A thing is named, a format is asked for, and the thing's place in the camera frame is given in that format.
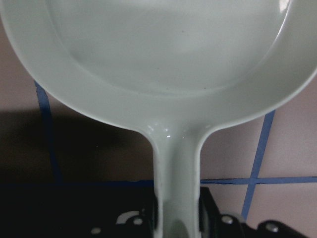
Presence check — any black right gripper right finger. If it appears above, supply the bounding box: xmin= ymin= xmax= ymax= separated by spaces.
xmin=199 ymin=187 xmax=221 ymax=238

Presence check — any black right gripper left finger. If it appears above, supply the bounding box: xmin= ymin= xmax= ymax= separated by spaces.
xmin=140 ymin=193 xmax=159 ymax=238

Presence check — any pale green plastic dustpan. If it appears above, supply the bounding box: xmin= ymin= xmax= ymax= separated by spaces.
xmin=0 ymin=0 xmax=317 ymax=238

